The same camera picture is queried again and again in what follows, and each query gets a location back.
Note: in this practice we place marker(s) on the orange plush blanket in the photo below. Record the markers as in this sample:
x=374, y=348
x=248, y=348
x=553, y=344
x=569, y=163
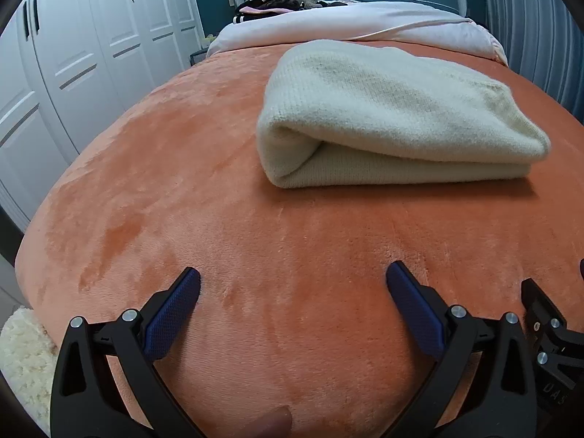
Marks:
x=228, y=214

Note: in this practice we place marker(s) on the pale pink duvet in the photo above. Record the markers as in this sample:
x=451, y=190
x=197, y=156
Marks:
x=365, y=20

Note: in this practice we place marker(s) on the cream knit sweater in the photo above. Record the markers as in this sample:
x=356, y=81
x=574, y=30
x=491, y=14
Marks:
x=388, y=109

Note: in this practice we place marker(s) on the person's left hand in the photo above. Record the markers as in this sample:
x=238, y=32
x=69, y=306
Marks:
x=278, y=422

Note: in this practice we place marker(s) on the white wardrobe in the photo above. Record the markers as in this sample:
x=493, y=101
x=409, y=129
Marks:
x=68, y=54

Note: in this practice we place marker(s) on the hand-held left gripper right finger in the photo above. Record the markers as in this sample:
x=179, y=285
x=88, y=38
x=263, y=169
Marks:
x=415, y=310

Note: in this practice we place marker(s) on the small yellow object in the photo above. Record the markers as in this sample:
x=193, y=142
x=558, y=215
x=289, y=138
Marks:
x=210, y=37

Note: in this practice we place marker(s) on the white fluffy rug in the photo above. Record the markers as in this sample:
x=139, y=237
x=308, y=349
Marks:
x=25, y=365

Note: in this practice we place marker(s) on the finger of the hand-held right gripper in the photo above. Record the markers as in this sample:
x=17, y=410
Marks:
x=543, y=301

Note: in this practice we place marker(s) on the grey-blue curtain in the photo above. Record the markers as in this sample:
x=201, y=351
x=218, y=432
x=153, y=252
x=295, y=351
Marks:
x=529, y=18

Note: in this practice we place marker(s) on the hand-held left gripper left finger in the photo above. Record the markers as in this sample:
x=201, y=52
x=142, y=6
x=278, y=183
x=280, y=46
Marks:
x=175, y=315

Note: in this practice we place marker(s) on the grey nightstand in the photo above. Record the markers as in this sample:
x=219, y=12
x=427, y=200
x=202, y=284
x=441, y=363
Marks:
x=198, y=57

